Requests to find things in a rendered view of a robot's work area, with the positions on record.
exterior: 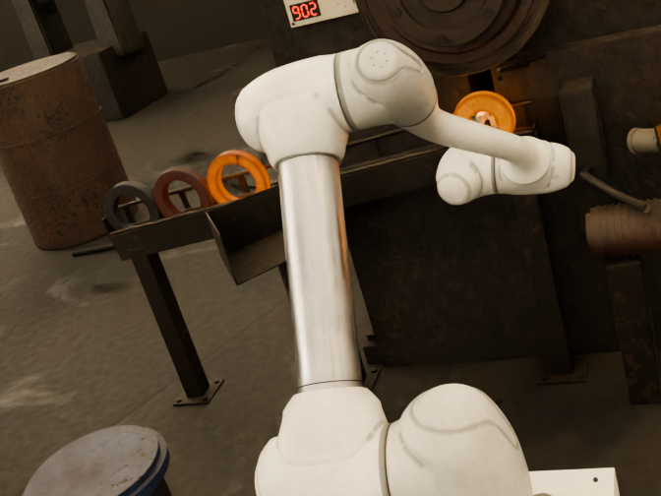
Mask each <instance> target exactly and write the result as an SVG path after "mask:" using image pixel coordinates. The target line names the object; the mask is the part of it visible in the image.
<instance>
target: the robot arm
mask: <svg viewBox="0 0 661 496"><path fill-rule="evenodd" d="M235 118H236V124H237V127H238V130H239V133H240V135H241V136H242V138H243V139H244V140H245V142H246V143H247V144H248V145H249V146H250V147H251V148H253V149H254V150H256V151H258V152H260V153H266V155H267V157H268V160H269V162H270V164H271V166H272V167H273V168H274V170H275V171H277V172H278V183H279V194H280V205H281V216H282V227H283V238H284V249H285V259H286V263H287V273H288V284H289V295H290V306H291V318H292V329H293V339H294V350H295V361H296V372H297V383H298V394H297V395H294V396H293V397H292V399H291V400H290V401H289V403H288V404H287V406H286V407H285V409H284V411H283V416H282V422H281V426H280V430H279V434H278V437H274V438H272V439H270V440H269V441H268V443H267V444H266V446H265V447H264V449H263V450H262V452H261V454H260V457H259V461H258V464H257V467H256V472H255V487H256V493H257V496H552V495H550V494H548V493H538V494H534V495H533V491H532V485H531V480H530V475H529V472H528V468H527V464H526V461H525V458H524V455H523V452H522V450H521V447H520V444H519V442H518V439H517V437H516V435H515V433H514V431H513V429H512V427H511V424H510V423H509V421H508V420H507V418H506V417H505V415H504V414H503V413H502V411H501V410H500V409H499V408H498V406H497V405H496V404H495V403H494V402H493V401H492V400H491V399H490V398H489V397H488V396H487V395H486V394H484V393H483V392H482V391H480V390H478V389H476V388H473V387H470V386H466V385H461V384H445V385H442V386H438V387H435V388H433V389H431V390H428V391H426V392H424V393H422V394H421V395H419V396H418V397H417V398H415V399H414V400H413V401H412V402H411V403H410V405H409V406H408V407H407V408H406V409H405V411H404V412H403V414H402V416H401V419H399V420H397V421H395V422H393V423H388V421H387V419H386V416H385V414H384V411H383V409H382V405H381V402H380V401H379V399H378V398H377V397H376V396H375V395H374V394H373V393H372V392H371V391H370V390H368V389H367V388H363V381H362V372H361V363H360V354H359V345H358V337H357V328H356V318H355V309H354V300H353V291H352V282H351V273H350V265H349V255H348V246H347V237H346V228H345V219H344V210H343V202H342V193H341V183H340V174H339V165H340V164H341V162H342V160H343V157H344V155H345V149H346V145H347V142H348V137H349V133H352V132H355V131H360V130H364V129H368V128H372V127H377V126H382V125H389V124H394V125H395V126H398V127H401V128H403V129H405V130H407V131H409V132H411V133H412V134H414V135H416V136H418V137H420V138H422V139H424V140H427V141H430V142H433V143H436V144H439V145H443V146H446V147H450V148H449V150H448V151H446V153H445V154H444V155H443V157H442V159H441V161H440V163H439V166H438V170H437V175H436V180H437V185H438V193H439V195H440V196H441V198H442V199H443V200H444V201H446V202H447V203H449V204H452V205H462V204H465V203H468V202H470V201H472V200H474V199H476V198H479V197H482V196H486V195H491V194H511V195H533V194H545V193H551V192H555V191H559V190H561V189H564V188H566V187H568V186H569V185H570V183H572V182H573V180H574V174H575V156H574V153H573V152H572V151H571V150H570V149H569V148H568V147H566V146H563V145H560V144H557V143H548V142H547V141H542V140H538V139H536V138H533V137H527V136H526V137H519V136H518V135H515V134H512V133H509V132H506V131H503V130H501V129H500V127H499V126H497V124H496V121H495V118H494V116H493V115H491V116H490V115H489V113H487V112H478V113H477V115H471V120H468V119H465V118H462V117H458V116H455V115H452V114H450V113H447V112H445V111H442V110H441V109H440V108H439V106H438V95H437V90H436V88H435V85H434V81H433V78H432V75H431V73H430V72H429V70H428V68H427V67H426V66H425V64H424V63H423V62H422V60H421V59H420V58H419V57H418V56H417V55H416V54H415V53H414V52H413V51H412V50H410V49H409V48H408V47H406V46H405V45H403V44H401V43H399V42H396V41H394V40H390V39H375V40H371V41H369V42H367V43H365V44H363V45H361V46H360V47H359V48H355V49H351V50H347V51H343V52H339V53H336V54H331V55H320V56H316V57H311V58H307V59H304V60H300V61H296V62H293V63H290V64H287V65H284V66H281V67H278V68H275V69H273V70H271V71H268V72H266V73H264V74H263V75H262V76H260V77H258V78H257V79H255V80H254V81H253V82H251V83H250V84H249V85H248V86H246V87H245V88H244V89H243V90H242V91H241V93H240V94H239V96H238V97H237V100H236V105H235ZM489 125H491V127H490V126H489Z"/></svg>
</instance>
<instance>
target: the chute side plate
mask: <svg viewBox="0 0 661 496"><path fill-rule="evenodd" d="M448 150H449V149H446V150H442V151H438V152H435V153H431V154H427V155H420V156H417V157H413V158H410V159H406V160H402V161H398V162H394V163H390V164H386V165H383V166H379V167H375V168H371V169H367V170H363V171H359V172H356V173H352V174H348V175H344V176H340V183H341V193H342V202H343V207H348V206H352V205H356V204H360V203H364V202H368V201H373V200H377V199H381V198H384V197H388V196H392V195H396V194H400V193H405V192H409V191H413V190H417V189H421V188H425V187H429V186H433V185H437V180H436V175H437V170H438V166H439V163H440V161H441V159H442V157H443V155H444V154H445V153H446V151H448ZM110 239H111V241H112V243H113V245H114V247H115V249H116V251H117V253H118V255H119V257H120V259H121V261H125V260H130V259H131V257H130V254H129V252H128V250H132V249H140V248H145V250H146V252H147V255H149V254H153V253H157V252H162V251H166V250H170V249H174V248H178V247H182V246H186V245H190V244H194V243H199V242H203V241H207V240H211V239H214V237H213V234H212V232H211V229H210V224H209V221H208V219H207V216H206V213H205V212H203V213H199V214H195V215H191V216H188V217H181V218H178V219H174V220H170V221H166V222H163V223H159V224H155V225H151V226H147V227H143V228H139V229H135V230H132V231H128V232H124V233H120V234H116V235H112V236H110Z"/></svg>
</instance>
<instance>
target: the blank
mask: <svg viewBox="0 0 661 496"><path fill-rule="evenodd" d="M478 112H487V113H490V114H491V115H493V116H494V118H495V120H496V124H497V126H499V127H500V129H501V130H503V131H506V132H509V133H513V130H514V127H515V114H514V111H513V108H512V106H511V104H510V103H509V102H508V101H507V100H506V99H505V98H504V97H502V96H501V95H499V94H497V93H493V92H488V91H479V92H475V93H470V94H469V95H467V96H466V97H464V98H463V99H462V100H461V101H460V102H459V104H458V105H457V107H456V109H455V111H454V114H453V115H455V116H458V117H462V118H465V119H468V120H471V115H474V114H476V113H478Z"/></svg>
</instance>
